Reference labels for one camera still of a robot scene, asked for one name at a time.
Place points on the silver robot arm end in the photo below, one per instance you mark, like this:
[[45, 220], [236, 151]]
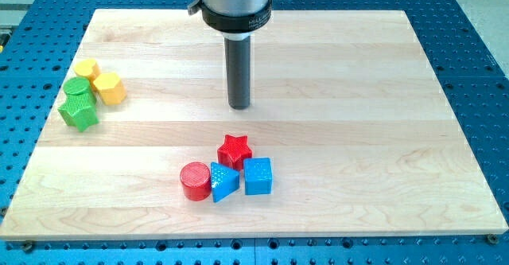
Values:
[[233, 16]]

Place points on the green cylinder block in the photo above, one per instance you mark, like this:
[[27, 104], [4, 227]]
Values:
[[79, 86]]

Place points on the yellow heart block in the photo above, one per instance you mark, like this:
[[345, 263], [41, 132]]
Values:
[[88, 68]]

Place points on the green star block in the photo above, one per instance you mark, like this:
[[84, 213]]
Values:
[[79, 111]]

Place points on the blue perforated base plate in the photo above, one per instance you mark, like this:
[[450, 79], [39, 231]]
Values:
[[40, 52]]

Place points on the light wooden board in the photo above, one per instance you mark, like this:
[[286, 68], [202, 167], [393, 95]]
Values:
[[361, 137]]

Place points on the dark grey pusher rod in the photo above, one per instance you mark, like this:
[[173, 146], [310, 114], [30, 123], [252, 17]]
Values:
[[238, 69]]

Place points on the red star block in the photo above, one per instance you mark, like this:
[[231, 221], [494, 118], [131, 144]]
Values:
[[234, 151]]

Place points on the blue cube block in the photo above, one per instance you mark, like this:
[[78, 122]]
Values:
[[258, 176]]

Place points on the blue triangle block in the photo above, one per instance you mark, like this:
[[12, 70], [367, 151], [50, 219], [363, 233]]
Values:
[[224, 181]]

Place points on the yellow hexagon block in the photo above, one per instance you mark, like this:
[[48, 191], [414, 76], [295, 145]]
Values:
[[110, 88]]

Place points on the red cylinder block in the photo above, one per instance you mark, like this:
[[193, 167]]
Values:
[[195, 179]]

